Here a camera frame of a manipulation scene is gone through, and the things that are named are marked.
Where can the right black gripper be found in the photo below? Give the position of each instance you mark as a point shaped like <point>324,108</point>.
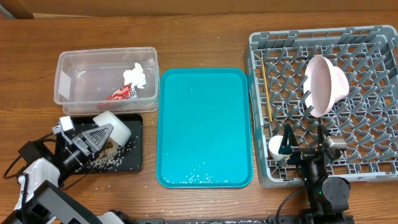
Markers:
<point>288,145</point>

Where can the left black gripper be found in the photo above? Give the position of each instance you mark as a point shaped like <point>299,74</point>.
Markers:
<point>86,137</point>

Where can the grey bowl with food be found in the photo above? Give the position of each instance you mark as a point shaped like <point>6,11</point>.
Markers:
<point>120,133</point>

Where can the white cup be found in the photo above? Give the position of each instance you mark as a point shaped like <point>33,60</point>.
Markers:
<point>273,148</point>

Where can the wooden chopstick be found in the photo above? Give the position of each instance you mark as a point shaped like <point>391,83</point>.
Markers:
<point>266,90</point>

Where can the white round plate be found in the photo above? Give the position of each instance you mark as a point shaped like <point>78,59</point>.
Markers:
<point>320,83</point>

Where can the red snack wrapper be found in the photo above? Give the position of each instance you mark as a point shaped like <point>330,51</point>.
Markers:
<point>126,92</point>

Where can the white tissue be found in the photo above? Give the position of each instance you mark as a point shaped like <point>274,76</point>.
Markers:
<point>135,77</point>

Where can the pink bowl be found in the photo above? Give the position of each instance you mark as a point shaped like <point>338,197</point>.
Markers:
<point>342,85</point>

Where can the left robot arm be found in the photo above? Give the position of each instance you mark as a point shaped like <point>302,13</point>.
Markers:
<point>52,159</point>

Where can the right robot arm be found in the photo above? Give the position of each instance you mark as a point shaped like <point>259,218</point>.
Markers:
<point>327,196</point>

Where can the grey dishwasher rack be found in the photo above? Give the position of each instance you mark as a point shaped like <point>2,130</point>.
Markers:
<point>366,117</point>

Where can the spilled rice and food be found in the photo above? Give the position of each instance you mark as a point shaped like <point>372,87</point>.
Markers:
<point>111,157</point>

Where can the black plastic tray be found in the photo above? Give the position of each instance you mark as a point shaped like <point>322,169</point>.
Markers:
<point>133,162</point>

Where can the clear plastic bin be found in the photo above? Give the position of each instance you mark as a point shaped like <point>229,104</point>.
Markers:
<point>84,79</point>

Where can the teal serving tray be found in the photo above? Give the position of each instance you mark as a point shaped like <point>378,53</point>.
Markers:
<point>204,129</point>

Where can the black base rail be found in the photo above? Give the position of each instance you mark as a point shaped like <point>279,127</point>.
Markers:
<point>214,221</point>

